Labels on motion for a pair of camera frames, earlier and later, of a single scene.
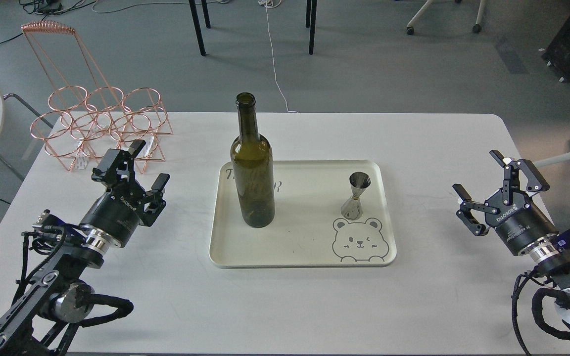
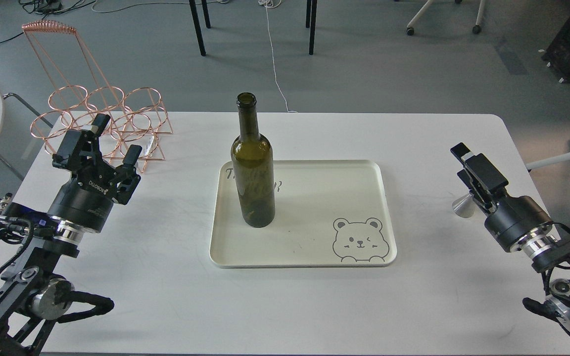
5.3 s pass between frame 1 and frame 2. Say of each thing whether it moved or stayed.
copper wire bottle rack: stayed
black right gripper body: stayed
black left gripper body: moved
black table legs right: stayed
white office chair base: stayed
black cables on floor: stayed
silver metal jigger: moved
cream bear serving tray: stayed
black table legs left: stayed
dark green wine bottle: stayed
